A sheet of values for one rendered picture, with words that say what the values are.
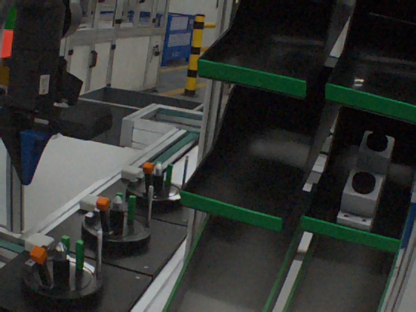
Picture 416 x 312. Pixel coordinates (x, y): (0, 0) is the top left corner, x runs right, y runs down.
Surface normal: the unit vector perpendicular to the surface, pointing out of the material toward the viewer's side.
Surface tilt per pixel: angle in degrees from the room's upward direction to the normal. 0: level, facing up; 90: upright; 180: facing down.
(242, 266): 45
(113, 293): 0
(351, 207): 115
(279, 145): 25
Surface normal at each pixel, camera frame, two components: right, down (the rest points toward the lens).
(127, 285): 0.14, -0.95
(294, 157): -0.05, -0.77
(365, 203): -0.43, 0.59
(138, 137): -0.25, 0.24
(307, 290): -0.19, -0.53
